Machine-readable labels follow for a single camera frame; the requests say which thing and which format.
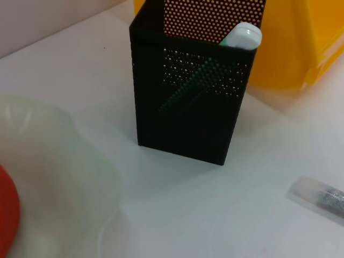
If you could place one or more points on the green utility knife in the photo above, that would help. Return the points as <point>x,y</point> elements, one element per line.
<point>244,35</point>

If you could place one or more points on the grey glitter pen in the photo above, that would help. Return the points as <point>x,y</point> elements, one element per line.
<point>330,197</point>

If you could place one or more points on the red-orange soft orange fruit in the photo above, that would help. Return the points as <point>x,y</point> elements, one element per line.
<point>8,209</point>

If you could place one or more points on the black mesh pen holder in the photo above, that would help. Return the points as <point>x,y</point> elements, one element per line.
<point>188,129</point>

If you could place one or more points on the green translucent glass fruit plate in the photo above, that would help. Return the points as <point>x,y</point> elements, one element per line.
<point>67,161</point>

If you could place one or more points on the yellow plastic storage bin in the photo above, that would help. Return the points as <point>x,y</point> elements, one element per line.
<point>309,40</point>

